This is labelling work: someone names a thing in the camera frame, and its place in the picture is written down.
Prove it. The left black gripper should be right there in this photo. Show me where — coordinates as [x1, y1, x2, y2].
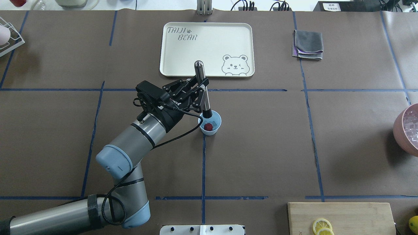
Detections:
[144, 76, 209, 133]

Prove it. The steel muddler black tip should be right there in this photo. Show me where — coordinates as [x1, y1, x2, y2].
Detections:
[194, 60, 212, 119]

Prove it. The red strawberry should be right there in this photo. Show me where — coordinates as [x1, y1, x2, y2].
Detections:
[203, 122, 213, 132]

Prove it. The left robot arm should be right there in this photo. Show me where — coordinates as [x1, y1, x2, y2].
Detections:
[1, 76, 209, 235]

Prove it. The light blue plastic cup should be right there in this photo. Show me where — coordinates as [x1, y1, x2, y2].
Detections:
[200, 110, 221, 136]

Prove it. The pink bowl of ice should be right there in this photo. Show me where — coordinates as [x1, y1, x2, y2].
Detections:
[393, 103, 418, 157]

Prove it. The cream bear serving tray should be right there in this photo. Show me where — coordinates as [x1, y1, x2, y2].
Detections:
[159, 22, 255, 77]

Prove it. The grey folded cloth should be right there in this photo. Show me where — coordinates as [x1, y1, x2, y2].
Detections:
[292, 30, 324, 52]

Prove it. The purple folded cloth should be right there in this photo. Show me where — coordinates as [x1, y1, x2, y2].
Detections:
[292, 45, 323, 60]

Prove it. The lemon slice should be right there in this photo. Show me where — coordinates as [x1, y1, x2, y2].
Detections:
[315, 227, 334, 235]
[312, 218, 333, 235]

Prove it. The bamboo cutting board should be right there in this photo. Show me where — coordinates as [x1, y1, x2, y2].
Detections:
[287, 202, 396, 235]

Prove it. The whole yellow lemon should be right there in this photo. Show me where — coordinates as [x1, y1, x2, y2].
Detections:
[409, 215, 418, 235]

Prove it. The aluminium frame post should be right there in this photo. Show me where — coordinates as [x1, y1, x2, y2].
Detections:
[197, 0, 213, 15]

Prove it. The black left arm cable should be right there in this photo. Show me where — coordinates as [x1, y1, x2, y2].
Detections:
[101, 104, 203, 226]

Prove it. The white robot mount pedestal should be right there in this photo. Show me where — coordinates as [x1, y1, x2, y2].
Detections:
[159, 224, 246, 235]

